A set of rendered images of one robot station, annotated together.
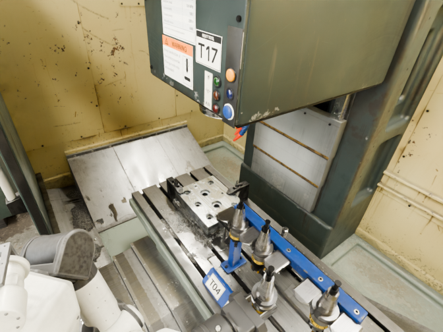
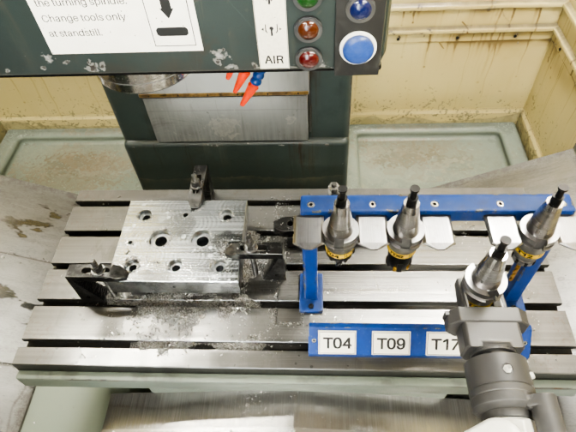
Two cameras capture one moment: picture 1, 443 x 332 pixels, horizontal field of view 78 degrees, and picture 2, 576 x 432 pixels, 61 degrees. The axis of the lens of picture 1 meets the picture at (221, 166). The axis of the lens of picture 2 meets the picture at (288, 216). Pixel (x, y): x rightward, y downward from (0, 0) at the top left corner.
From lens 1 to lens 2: 0.48 m
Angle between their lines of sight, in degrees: 36
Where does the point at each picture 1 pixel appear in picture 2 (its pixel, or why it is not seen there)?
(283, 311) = (421, 285)
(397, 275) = (420, 136)
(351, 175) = not seen: hidden behind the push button
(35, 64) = not seen: outside the picture
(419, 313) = (470, 159)
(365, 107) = not seen: outside the picture
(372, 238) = (369, 115)
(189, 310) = (313, 406)
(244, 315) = (496, 325)
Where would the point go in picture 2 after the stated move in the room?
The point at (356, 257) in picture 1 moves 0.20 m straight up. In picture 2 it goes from (369, 153) to (375, 111)
